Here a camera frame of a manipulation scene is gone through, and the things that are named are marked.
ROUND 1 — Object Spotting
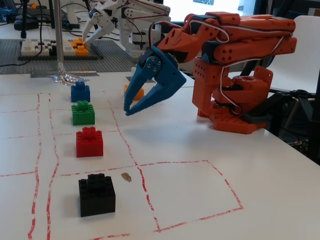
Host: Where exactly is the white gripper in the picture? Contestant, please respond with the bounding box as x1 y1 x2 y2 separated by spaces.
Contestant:
81 0 119 45

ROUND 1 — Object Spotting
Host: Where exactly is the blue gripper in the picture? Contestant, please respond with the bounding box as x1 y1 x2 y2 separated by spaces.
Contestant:
123 45 188 117

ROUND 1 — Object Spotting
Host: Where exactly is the orange lego block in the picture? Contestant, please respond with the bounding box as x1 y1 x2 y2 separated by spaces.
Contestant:
123 84 145 102

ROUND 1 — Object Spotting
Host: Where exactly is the blue lego block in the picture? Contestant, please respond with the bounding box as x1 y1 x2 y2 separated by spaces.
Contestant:
70 81 91 103

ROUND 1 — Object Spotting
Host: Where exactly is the green lego block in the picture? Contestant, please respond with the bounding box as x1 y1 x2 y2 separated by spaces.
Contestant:
71 99 96 126

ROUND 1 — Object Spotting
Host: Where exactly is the red lego block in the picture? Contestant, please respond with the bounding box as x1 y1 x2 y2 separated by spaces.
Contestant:
75 126 105 158

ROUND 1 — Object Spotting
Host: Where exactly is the black lego block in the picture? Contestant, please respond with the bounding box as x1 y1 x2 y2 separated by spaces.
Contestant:
78 173 117 218

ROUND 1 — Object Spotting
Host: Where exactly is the metal pole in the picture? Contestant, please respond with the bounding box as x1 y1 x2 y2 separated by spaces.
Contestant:
54 0 65 74

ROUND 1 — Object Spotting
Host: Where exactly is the grey lego baseplate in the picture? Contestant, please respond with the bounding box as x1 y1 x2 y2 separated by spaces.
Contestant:
0 38 138 75

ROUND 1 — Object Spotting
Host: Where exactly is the crumpled aluminium foil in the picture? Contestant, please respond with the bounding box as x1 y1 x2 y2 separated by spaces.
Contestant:
46 61 90 87

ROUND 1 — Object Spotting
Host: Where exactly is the black white orange brick mosaic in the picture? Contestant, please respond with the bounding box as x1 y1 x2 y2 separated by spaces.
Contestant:
17 37 100 61

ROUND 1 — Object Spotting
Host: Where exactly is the blue-grey tape strip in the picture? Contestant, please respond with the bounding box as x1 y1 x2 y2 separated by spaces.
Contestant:
30 70 97 79

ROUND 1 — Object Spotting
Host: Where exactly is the black table clamp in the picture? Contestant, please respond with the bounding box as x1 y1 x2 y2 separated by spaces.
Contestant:
240 89 296 124

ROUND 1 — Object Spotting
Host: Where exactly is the black tripod stand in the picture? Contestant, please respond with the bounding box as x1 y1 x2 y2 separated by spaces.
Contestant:
271 88 320 161

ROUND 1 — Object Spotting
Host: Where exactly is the white plastic post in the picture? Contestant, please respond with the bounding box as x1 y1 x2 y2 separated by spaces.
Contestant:
65 0 81 29

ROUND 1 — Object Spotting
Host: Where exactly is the black stand post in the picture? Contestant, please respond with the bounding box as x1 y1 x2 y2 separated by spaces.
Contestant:
20 0 29 39

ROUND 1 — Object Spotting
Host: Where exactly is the upper arm servo cable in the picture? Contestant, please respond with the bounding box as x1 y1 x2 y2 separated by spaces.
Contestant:
216 31 295 117

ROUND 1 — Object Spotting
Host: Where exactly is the wrist servo cable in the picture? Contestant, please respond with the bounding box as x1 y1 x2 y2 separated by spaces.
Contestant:
188 18 231 44

